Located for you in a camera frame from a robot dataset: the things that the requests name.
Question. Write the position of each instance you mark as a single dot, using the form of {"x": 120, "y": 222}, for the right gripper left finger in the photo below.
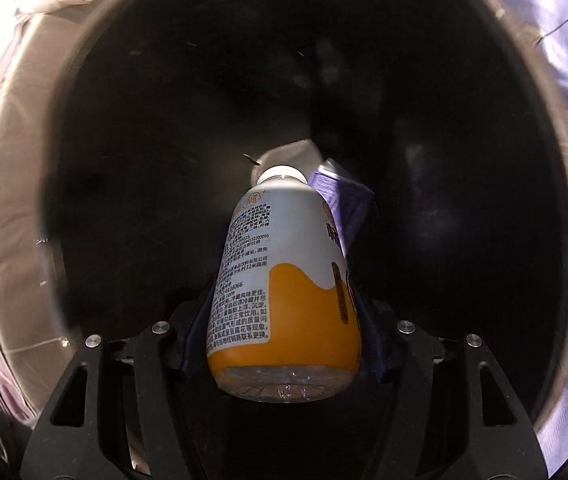
{"x": 82, "y": 433}

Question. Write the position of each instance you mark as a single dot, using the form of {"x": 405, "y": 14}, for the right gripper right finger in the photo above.
{"x": 445, "y": 407}

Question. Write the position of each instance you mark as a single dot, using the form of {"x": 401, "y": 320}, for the orange white drink bottle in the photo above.
{"x": 283, "y": 327}

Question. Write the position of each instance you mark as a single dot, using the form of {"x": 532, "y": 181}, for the purple tissue pack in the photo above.
{"x": 347, "y": 198}

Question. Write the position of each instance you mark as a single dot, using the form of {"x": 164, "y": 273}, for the white tissues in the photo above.
{"x": 302, "y": 155}

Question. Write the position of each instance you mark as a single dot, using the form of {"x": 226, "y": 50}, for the black trash bin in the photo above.
{"x": 128, "y": 134}

